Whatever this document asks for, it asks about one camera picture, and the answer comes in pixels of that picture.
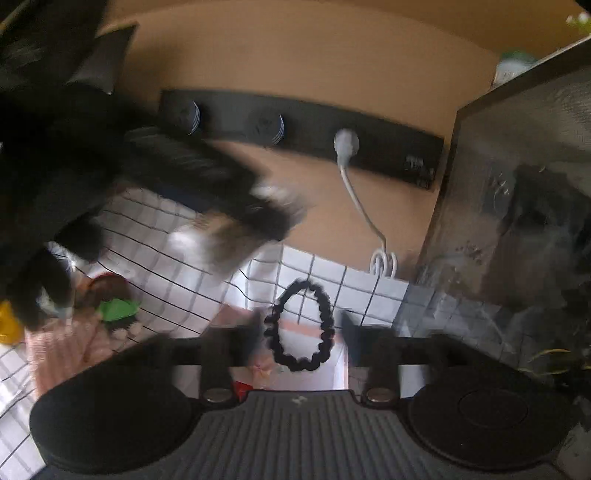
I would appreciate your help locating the crochet doll green body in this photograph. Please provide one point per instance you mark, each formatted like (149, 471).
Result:
(117, 310)

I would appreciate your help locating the dark grey case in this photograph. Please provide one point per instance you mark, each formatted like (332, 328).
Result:
(108, 60)

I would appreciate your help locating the round cream blue cushion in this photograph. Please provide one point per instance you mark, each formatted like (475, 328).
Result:
(51, 302)

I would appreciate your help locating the black scrunchie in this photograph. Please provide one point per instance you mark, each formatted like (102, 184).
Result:
(323, 304)

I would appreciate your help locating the pink box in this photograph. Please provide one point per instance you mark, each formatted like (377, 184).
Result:
(60, 360)

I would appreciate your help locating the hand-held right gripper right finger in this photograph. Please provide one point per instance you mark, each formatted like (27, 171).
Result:
(350, 334)

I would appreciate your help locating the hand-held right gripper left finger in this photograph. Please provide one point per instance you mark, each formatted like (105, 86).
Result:
(251, 334)

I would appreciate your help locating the person's left hand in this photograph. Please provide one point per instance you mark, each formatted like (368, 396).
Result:
(46, 272)

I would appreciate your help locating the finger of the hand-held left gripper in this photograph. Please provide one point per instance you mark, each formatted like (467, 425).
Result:
(221, 244)
(221, 175)

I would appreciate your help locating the white green container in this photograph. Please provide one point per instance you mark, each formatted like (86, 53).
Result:
(512, 64)

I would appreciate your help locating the black computer case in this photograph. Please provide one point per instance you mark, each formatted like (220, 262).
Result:
(521, 198)

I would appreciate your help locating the yellow hat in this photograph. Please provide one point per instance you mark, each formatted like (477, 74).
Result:
(7, 323)

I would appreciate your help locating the black power strip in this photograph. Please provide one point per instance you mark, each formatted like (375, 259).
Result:
(300, 134)

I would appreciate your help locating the white checked cloth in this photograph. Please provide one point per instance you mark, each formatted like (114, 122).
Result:
(152, 258)

